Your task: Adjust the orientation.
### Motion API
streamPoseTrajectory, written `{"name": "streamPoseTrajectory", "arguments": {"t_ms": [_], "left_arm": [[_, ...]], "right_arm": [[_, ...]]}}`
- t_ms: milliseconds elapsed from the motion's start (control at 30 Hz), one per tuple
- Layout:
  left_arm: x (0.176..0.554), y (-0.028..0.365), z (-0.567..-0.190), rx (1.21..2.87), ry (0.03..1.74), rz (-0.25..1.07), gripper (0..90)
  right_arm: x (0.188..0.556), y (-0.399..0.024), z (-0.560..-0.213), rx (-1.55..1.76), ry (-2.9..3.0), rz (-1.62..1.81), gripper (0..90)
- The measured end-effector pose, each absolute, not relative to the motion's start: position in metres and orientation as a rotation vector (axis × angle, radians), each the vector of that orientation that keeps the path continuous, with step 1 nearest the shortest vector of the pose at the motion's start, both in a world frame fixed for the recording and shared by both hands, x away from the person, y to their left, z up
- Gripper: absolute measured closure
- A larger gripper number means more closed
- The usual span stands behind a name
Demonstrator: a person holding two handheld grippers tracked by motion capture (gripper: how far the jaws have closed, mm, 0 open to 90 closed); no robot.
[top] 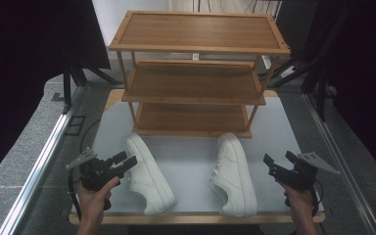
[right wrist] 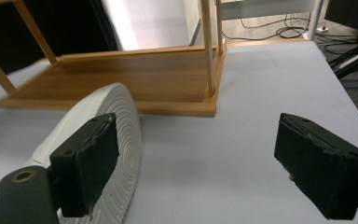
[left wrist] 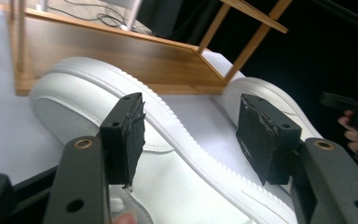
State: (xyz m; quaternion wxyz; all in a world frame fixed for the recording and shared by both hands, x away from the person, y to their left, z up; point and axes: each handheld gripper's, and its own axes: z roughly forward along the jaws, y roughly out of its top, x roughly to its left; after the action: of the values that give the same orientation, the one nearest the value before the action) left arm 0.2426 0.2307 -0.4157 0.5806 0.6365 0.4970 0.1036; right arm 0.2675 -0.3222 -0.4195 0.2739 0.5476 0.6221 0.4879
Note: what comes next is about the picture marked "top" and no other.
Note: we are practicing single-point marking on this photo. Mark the black metal stand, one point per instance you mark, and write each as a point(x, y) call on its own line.
point(68, 84)
point(306, 65)

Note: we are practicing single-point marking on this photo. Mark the person's left hand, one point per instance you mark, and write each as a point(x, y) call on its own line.
point(93, 202)

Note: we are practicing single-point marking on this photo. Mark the wooden three-tier shoe rack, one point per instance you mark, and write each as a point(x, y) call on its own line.
point(196, 81)

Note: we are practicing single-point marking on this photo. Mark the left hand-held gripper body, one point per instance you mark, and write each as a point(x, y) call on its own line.
point(94, 173)

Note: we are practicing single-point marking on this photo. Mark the white sneaker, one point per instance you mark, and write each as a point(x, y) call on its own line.
point(233, 176)
point(148, 176)

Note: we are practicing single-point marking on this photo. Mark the person's right hand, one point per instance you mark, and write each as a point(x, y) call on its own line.
point(298, 202)

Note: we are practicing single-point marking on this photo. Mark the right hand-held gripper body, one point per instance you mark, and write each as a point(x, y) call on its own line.
point(302, 176)

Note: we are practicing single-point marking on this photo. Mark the metal rail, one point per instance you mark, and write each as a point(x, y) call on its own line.
point(339, 163)
point(36, 173)

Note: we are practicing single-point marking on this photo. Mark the black floor bracket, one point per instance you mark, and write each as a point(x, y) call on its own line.
point(75, 125)

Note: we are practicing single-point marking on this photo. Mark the dark curtain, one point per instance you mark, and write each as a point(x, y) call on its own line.
point(362, 81)
point(29, 65)

